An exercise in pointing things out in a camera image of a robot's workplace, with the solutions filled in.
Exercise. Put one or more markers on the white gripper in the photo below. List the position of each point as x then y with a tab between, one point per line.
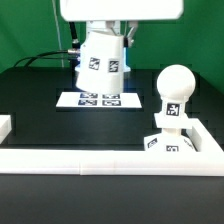
130	11

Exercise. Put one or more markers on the white lamp shade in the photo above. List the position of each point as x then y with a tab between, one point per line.
101	64

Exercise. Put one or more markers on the white lamp bulb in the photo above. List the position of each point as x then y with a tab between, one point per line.
175	84

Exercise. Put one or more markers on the white lamp base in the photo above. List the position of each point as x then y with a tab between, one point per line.
170	138

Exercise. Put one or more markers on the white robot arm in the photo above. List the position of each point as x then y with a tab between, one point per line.
101	26

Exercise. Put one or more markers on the white marker sheet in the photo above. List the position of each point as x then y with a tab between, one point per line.
93	100

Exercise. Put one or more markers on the white fence frame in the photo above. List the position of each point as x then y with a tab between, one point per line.
207	160

